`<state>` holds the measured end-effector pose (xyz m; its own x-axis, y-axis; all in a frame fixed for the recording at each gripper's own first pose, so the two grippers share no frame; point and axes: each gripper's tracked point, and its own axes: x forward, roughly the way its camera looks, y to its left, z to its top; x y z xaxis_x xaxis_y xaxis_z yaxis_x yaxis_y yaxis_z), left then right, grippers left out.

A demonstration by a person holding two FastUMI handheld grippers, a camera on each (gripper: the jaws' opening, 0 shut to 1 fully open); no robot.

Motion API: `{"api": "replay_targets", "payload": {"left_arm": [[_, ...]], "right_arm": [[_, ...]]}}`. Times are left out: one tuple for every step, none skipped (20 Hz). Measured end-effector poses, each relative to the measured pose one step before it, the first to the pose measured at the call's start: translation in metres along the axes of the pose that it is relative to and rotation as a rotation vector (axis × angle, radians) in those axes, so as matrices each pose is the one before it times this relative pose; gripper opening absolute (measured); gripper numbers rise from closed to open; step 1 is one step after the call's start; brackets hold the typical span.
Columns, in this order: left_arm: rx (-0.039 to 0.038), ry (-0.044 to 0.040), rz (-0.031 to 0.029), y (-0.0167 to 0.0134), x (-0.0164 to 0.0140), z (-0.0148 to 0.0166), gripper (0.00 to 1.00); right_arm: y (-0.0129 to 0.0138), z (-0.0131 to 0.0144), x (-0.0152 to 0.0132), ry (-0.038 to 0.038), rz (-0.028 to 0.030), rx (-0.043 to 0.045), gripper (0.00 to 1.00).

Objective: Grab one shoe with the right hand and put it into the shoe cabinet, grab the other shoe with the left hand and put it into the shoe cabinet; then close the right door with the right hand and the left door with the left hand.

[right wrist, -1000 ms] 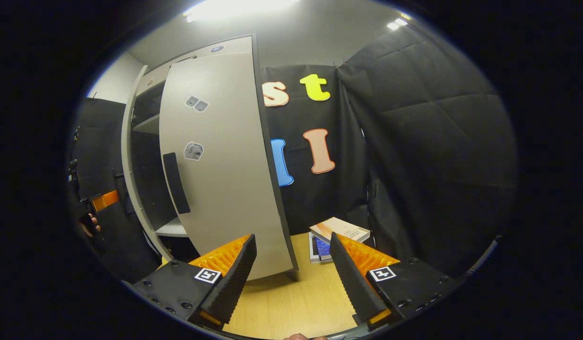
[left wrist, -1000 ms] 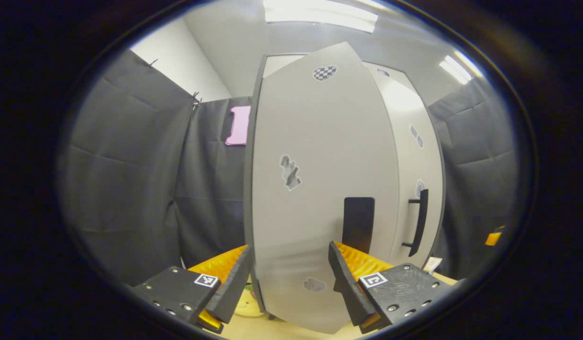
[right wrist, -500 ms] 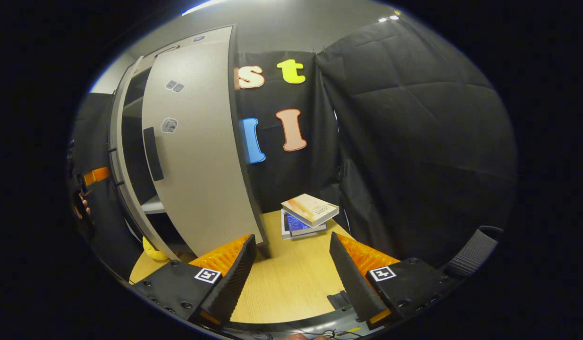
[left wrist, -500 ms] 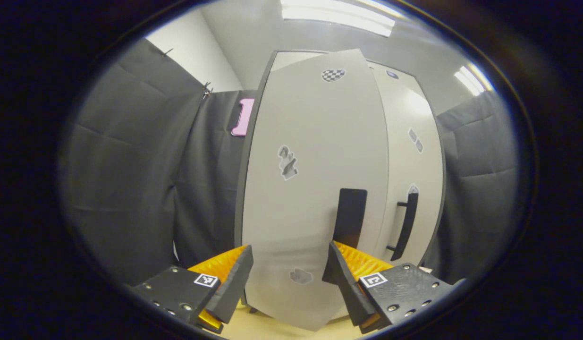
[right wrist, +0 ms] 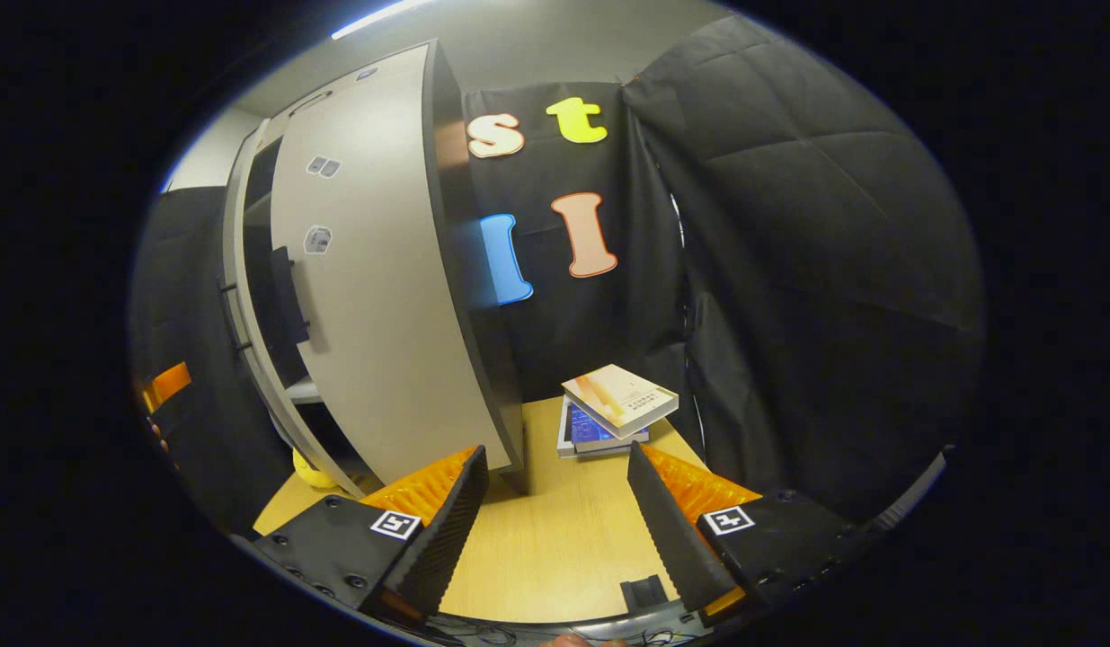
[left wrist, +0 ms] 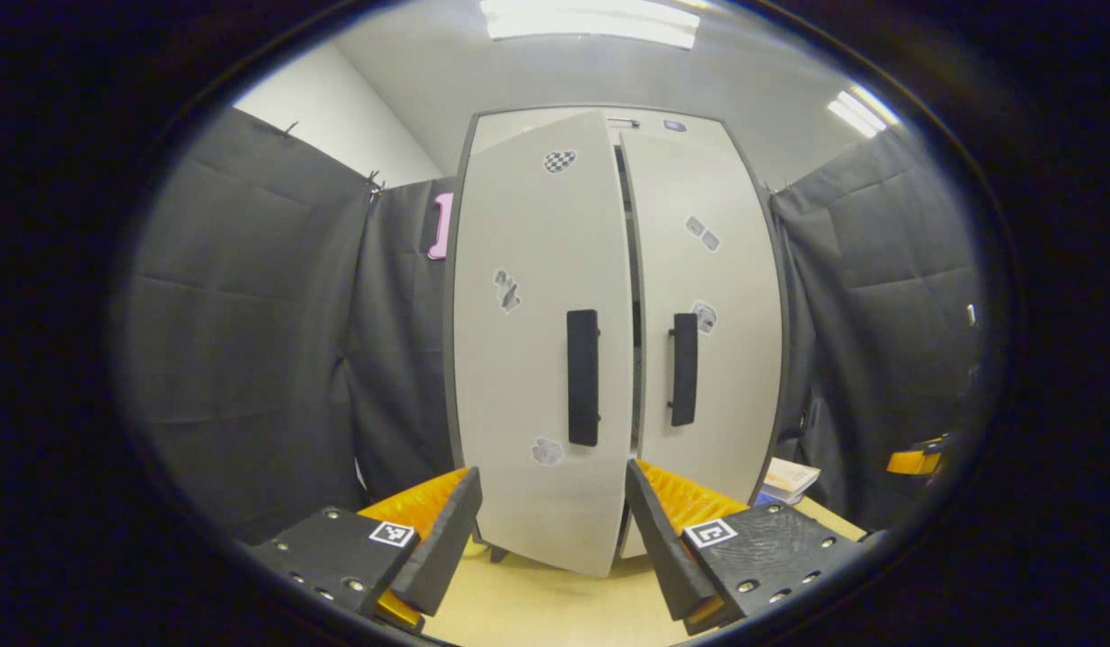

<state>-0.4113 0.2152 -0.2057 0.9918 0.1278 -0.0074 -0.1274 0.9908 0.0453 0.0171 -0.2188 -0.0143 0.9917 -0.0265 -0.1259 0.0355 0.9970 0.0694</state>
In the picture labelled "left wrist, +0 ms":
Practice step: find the stack of books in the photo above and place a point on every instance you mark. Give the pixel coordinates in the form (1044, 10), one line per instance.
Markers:
(788, 478)

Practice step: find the long ceiling light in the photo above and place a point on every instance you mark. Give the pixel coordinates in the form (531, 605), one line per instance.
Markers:
(590, 22)
(862, 112)

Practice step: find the white shoe cabinet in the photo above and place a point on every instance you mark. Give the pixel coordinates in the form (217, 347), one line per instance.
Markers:
(635, 270)

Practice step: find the white cabinet door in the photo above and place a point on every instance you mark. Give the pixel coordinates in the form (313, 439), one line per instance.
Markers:
(519, 377)
(734, 377)

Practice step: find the metal backdrop clip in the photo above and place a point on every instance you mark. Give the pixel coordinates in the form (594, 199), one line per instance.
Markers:
(375, 184)
(289, 128)

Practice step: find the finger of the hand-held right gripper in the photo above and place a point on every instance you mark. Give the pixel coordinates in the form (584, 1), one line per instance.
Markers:
(914, 460)

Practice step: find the black backdrop cloth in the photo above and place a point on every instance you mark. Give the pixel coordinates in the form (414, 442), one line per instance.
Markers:
(240, 341)
(878, 296)

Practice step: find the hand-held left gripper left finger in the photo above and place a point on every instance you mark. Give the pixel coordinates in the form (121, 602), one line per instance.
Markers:
(442, 548)

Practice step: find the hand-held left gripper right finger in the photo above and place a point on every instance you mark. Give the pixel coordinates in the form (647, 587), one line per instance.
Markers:
(664, 548)

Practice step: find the white cabinet drawer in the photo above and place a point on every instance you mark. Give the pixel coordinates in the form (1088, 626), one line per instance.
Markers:
(519, 128)

